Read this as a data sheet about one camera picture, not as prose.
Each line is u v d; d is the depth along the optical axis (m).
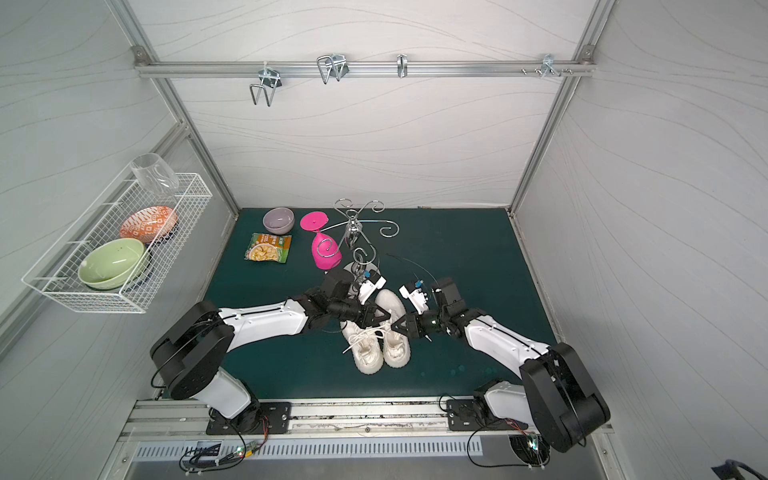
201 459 0.69
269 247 1.07
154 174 0.66
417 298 0.78
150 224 0.72
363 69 0.78
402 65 0.78
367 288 0.76
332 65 0.76
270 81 0.78
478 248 1.06
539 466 0.68
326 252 0.73
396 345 0.76
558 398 0.42
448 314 0.68
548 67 0.77
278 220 1.12
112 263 0.62
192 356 0.44
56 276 0.55
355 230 0.78
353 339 0.81
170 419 0.75
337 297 0.69
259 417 0.68
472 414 0.73
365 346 0.81
